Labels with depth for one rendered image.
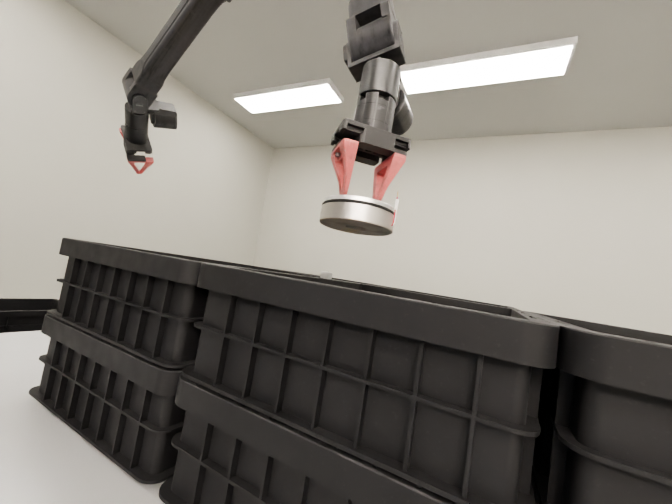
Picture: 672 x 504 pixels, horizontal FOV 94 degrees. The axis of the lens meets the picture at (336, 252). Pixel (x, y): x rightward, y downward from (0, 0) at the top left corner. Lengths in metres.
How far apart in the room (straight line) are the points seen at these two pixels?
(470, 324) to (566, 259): 3.62
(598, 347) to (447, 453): 0.10
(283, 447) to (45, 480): 0.26
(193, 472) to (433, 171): 3.90
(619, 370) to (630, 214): 3.81
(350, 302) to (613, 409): 0.15
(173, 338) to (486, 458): 0.29
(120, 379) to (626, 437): 0.44
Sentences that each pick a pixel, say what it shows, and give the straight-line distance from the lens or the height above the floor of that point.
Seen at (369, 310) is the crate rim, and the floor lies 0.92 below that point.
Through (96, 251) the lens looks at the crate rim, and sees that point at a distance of 0.50.
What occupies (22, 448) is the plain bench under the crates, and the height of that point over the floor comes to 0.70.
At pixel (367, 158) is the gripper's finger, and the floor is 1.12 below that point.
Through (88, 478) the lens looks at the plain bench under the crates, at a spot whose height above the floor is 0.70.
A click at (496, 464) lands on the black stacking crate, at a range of 0.23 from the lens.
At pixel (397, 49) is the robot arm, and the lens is 0.53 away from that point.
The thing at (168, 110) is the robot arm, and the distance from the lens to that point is 1.08.
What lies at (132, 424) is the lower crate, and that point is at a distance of 0.44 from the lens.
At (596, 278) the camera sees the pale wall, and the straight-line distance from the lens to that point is 3.84.
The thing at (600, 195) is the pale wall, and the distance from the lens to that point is 4.00.
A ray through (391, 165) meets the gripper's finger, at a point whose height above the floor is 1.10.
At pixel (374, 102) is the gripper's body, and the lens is 0.48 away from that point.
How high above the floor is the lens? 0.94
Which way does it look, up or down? 4 degrees up
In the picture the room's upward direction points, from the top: 9 degrees clockwise
